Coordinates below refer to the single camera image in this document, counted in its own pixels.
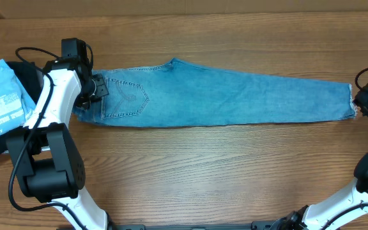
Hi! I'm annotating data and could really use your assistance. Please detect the blue denim jeans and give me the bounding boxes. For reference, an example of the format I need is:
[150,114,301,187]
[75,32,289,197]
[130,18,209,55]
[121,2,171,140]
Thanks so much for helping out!
[73,58,357,128]

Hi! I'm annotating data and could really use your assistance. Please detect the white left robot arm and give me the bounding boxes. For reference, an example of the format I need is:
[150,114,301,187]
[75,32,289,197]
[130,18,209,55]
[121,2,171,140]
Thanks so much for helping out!
[6,61,114,229]

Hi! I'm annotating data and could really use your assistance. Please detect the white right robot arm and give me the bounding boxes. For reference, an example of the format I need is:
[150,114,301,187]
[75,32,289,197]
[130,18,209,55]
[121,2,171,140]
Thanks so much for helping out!
[276,83,368,230]

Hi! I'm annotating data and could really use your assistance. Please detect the black folded garment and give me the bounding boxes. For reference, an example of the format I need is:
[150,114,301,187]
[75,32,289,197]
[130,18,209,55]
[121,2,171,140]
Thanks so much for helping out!
[0,61,42,154]

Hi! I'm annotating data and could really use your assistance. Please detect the light blue printed t-shirt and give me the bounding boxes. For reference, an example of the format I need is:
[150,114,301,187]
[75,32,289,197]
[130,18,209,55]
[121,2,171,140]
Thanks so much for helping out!
[0,59,36,135]

